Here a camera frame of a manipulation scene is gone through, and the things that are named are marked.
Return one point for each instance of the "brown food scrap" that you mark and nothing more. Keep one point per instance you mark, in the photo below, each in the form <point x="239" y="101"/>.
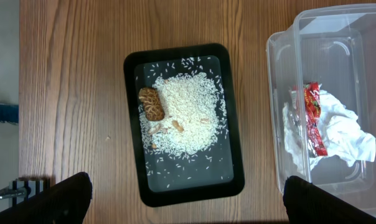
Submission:
<point x="152" y="104"/>

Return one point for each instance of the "small red object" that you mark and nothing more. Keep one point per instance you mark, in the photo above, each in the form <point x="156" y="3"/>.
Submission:
<point x="312" y="107"/>

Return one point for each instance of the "metal table clamp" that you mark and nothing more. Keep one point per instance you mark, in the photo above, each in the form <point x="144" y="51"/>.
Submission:
<point x="22" y="189"/>

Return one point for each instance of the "white napkin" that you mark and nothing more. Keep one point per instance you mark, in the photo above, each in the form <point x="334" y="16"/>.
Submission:
<point x="341" y="134"/>
<point x="292" y="136"/>

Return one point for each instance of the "blue object on floor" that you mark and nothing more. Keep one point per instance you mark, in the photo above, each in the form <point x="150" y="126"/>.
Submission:
<point x="9" y="113"/>

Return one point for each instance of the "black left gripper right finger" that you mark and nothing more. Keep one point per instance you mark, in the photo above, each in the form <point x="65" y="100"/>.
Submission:
<point x="306" y="203"/>

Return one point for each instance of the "white rice pile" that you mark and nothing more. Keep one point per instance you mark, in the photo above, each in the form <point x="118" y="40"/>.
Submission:
<point x="191" y="124"/>

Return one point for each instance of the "clear plastic bin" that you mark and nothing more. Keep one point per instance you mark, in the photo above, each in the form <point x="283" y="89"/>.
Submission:
<point x="336" y="47"/>

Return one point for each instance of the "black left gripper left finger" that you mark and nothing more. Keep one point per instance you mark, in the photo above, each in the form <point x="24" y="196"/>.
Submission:
<point x="65" y="202"/>

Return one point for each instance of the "black tray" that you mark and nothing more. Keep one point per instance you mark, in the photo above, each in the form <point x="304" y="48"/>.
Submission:
<point x="217" y="172"/>

